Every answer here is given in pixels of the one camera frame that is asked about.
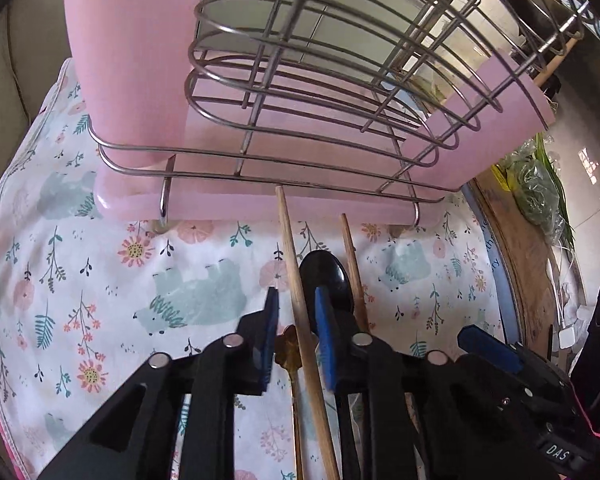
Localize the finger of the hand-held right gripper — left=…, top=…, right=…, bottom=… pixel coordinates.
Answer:
left=456, top=326, right=571, bottom=406

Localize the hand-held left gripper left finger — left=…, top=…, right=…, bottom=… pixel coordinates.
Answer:
left=37, top=287, right=281, bottom=480

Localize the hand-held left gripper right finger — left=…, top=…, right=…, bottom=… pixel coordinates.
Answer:
left=314, top=286, right=486, bottom=480

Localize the gold spoon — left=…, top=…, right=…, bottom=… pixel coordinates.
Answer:
left=274, top=324, right=306, bottom=480

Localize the wooden chopstick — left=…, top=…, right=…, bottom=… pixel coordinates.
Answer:
left=275, top=185, right=342, bottom=480
left=340, top=214, right=371, bottom=333

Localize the black spoon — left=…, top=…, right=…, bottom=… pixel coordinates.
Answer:
left=299, top=251, right=361, bottom=341

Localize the metal wire utensil rack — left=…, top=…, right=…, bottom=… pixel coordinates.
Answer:
left=87, top=0, right=593, bottom=228

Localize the floral printed cloth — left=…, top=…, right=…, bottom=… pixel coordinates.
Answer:
left=0, top=57, right=503, bottom=480

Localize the plastic bag of greens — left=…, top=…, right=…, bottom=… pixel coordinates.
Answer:
left=500, top=132, right=578, bottom=256

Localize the wooden stick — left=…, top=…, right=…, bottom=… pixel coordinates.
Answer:
left=534, top=30, right=587, bottom=88

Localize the pink plastic rack tray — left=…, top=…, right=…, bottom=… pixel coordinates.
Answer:
left=61, top=0, right=556, bottom=223

